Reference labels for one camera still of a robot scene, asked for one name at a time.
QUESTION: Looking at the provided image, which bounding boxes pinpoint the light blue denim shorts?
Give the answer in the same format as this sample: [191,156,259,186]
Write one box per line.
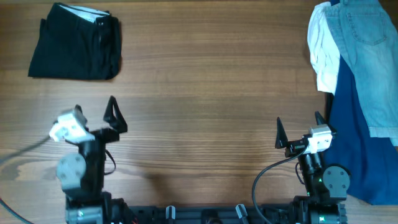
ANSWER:
[323,0,397,146]

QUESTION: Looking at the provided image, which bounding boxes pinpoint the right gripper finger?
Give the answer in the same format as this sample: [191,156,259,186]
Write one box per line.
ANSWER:
[275,117,289,149]
[315,111,337,134]

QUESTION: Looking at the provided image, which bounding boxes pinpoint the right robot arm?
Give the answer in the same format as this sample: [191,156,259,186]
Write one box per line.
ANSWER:
[275,112,351,224]

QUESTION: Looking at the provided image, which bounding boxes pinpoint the right black camera cable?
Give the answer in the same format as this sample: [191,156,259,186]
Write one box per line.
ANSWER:
[251,144,310,224]

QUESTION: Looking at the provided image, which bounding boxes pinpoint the black shorts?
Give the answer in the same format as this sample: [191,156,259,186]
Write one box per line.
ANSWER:
[28,2,122,80]

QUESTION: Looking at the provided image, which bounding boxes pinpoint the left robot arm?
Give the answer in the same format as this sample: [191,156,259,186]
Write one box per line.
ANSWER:
[49,96,136,224]

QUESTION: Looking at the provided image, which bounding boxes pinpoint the black camera cable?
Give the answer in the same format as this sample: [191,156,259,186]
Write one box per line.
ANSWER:
[0,135,52,224]
[251,144,310,224]

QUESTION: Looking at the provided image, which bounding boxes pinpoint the blue cloth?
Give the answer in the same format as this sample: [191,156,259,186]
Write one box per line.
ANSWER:
[324,58,397,205]

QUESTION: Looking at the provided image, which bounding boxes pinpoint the left black camera cable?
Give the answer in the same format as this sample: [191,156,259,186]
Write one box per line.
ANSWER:
[0,135,52,224]

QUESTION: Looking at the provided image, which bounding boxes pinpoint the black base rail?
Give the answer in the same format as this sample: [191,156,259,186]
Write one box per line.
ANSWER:
[130,203,348,224]

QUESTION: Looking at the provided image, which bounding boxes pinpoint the white shirt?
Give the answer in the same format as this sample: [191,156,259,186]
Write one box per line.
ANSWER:
[307,2,340,95]

